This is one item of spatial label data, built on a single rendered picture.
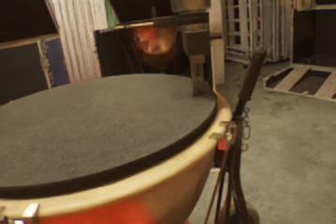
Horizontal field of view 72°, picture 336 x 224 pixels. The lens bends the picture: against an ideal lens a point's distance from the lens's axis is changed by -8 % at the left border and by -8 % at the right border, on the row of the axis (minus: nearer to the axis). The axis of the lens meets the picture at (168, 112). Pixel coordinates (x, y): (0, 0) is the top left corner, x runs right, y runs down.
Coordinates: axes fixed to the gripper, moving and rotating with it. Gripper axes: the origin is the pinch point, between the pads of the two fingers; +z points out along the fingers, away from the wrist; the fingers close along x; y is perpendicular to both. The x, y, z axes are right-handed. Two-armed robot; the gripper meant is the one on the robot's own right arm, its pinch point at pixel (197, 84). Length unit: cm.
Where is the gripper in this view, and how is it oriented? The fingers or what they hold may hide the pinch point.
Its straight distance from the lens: 61.6
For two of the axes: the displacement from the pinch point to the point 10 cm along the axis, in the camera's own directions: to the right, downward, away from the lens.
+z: 1.1, 9.3, 3.6
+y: 9.9, -1.1, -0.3
